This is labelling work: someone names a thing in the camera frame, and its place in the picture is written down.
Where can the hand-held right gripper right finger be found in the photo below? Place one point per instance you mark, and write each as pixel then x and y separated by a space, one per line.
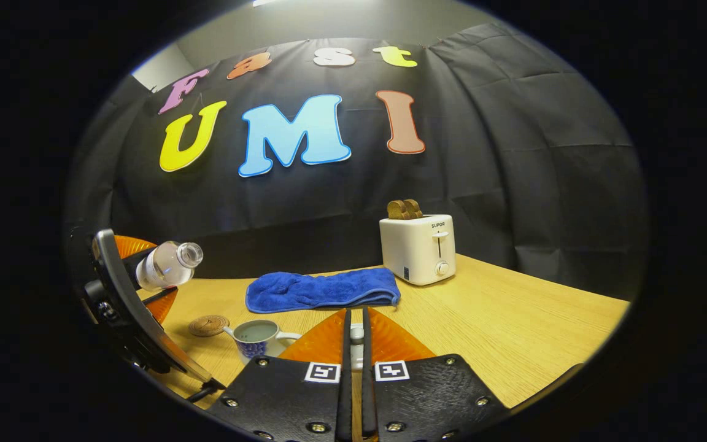
pixel 367 405

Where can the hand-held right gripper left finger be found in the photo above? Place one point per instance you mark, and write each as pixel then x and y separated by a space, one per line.
pixel 346 399

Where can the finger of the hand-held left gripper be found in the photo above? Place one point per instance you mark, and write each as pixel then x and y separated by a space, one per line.
pixel 166 304
pixel 129 245

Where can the clear plastic water bottle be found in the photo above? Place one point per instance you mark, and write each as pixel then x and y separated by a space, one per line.
pixel 166 265

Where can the round brown coaster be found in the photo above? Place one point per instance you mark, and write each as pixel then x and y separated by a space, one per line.
pixel 209 325

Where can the white blue-patterned teacup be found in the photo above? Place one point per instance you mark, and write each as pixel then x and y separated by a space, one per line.
pixel 255 341

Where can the blue towel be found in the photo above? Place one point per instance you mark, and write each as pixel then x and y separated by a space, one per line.
pixel 323 288

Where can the white toaster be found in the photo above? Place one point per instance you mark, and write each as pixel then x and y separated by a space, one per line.
pixel 418 252

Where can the brown bread slice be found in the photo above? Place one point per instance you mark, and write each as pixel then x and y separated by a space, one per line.
pixel 415 209
pixel 396 210

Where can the black backdrop cloth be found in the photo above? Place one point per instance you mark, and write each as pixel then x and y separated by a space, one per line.
pixel 482 153

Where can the long ceiling light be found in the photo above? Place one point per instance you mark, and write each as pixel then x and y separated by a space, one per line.
pixel 266 2

